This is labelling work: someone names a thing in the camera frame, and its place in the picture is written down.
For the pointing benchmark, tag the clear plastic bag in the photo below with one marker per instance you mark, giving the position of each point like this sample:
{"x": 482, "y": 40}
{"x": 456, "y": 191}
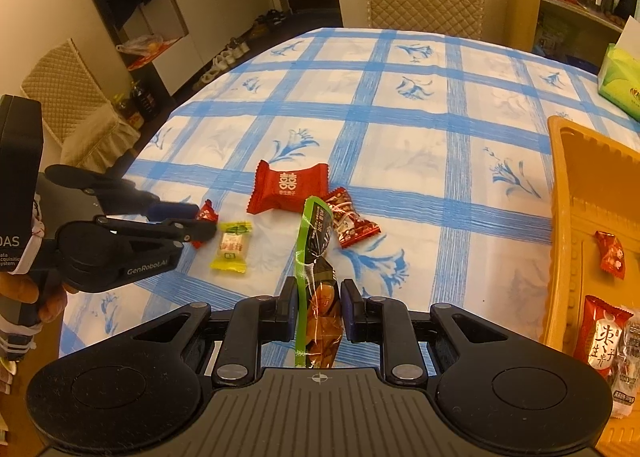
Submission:
{"x": 145, "y": 44}

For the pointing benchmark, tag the blue checked tablecloth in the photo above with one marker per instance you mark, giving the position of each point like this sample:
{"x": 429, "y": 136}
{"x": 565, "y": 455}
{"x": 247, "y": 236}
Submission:
{"x": 425, "y": 137}

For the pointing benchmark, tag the orange plastic tray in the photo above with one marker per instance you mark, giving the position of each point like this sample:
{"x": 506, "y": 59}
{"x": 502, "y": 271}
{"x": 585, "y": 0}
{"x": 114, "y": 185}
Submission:
{"x": 575, "y": 177}

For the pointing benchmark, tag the person's left hand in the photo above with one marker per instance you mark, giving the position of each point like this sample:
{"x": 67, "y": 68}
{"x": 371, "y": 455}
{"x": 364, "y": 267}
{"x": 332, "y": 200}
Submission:
{"x": 50, "y": 307}

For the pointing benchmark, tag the large plain red snack packet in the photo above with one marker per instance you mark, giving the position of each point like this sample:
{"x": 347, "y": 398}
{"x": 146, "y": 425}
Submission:
{"x": 287, "y": 187}

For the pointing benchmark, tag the green candy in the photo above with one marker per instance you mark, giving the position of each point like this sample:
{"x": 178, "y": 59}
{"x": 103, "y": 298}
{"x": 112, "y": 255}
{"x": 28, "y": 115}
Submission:
{"x": 232, "y": 247}

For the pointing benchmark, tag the red snack packet white print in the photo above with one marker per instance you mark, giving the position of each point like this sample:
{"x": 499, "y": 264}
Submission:
{"x": 600, "y": 332}

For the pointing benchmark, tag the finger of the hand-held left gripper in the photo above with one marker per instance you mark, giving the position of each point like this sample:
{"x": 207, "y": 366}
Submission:
{"x": 172, "y": 211}
{"x": 200, "y": 231}

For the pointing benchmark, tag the row of shoes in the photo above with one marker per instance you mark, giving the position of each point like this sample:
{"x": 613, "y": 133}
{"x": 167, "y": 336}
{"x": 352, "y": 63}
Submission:
{"x": 220, "y": 59}

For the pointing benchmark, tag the small red candy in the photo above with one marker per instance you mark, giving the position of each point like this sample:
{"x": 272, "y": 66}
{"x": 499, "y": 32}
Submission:
{"x": 205, "y": 214}
{"x": 611, "y": 254}

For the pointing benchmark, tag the clear snack packet green edge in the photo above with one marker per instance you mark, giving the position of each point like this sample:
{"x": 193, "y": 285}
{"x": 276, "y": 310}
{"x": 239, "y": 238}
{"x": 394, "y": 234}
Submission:
{"x": 320, "y": 307}

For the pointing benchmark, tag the green tissue pack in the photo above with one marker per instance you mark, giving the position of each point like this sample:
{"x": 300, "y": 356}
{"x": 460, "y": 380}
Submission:
{"x": 620, "y": 82}

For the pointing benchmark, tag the dark oil bottle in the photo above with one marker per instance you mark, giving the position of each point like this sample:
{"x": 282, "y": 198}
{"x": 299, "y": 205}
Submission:
{"x": 122, "y": 108}
{"x": 143, "y": 101}

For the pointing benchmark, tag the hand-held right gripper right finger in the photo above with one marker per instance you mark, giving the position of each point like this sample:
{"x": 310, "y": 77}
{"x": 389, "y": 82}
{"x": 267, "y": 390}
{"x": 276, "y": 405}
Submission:
{"x": 348, "y": 309}

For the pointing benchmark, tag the clear packet with dark snack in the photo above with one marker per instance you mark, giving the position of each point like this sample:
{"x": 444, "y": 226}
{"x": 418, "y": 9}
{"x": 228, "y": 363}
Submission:
{"x": 627, "y": 367}

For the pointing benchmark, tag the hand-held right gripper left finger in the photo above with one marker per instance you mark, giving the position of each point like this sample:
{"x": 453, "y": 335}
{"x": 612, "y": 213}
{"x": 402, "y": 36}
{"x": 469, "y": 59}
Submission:
{"x": 292, "y": 309}

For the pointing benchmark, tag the red patterned snack packet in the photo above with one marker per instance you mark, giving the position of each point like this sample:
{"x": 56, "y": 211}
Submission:
{"x": 352, "y": 227}

